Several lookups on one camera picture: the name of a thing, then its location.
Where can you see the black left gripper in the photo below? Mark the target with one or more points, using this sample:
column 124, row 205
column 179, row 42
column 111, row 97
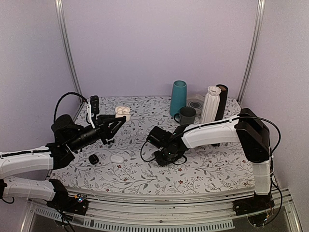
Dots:
column 102, row 126

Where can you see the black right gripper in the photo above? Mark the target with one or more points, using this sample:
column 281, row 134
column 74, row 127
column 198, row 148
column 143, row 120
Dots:
column 161, row 163

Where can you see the white earbuds case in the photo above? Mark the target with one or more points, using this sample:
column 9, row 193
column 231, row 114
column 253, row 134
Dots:
column 121, row 111
column 117, row 159

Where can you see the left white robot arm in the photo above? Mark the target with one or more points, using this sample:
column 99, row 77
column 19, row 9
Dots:
column 22, row 162

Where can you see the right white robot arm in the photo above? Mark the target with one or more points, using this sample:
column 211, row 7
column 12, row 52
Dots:
column 245, row 128

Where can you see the white closed earbuds case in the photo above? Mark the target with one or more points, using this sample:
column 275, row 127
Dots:
column 117, row 159

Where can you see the small black closed case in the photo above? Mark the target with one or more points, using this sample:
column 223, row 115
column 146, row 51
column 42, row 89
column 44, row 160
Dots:
column 93, row 159

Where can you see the dark grey mug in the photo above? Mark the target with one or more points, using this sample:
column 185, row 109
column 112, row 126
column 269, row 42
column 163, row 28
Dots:
column 185, row 116

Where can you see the floral patterned table mat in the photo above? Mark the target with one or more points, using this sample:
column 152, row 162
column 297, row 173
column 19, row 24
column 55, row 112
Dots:
column 208, row 169

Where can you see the teal tall vase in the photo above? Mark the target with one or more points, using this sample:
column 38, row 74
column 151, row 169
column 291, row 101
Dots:
column 178, row 97

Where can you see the clear glass dish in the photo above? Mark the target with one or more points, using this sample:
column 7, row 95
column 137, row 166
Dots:
column 196, row 101

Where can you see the white ribbed vase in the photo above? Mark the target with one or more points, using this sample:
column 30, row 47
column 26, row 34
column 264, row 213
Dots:
column 210, row 106

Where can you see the black cylinder vase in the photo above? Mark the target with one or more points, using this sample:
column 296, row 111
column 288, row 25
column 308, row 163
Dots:
column 222, row 103

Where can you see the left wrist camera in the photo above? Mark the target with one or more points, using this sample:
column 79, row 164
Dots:
column 92, row 110

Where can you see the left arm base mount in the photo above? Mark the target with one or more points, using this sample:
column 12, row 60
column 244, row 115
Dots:
column 63, row 202

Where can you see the front aluminium rail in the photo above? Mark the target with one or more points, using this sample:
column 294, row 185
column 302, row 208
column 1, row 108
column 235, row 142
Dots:
column 203, row 212

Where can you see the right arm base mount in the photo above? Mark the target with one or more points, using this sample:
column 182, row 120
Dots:
column 253, row 204

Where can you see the left aluminium frame post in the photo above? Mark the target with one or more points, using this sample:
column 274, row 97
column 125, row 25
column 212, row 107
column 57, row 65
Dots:
column 66, row 45

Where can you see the aluminium frame post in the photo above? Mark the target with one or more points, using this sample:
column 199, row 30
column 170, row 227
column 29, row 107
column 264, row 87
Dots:
column 66, row 45
column 254, row 43

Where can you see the right aluminium frame post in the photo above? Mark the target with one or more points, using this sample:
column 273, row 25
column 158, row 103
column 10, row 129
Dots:
column 254, row 43

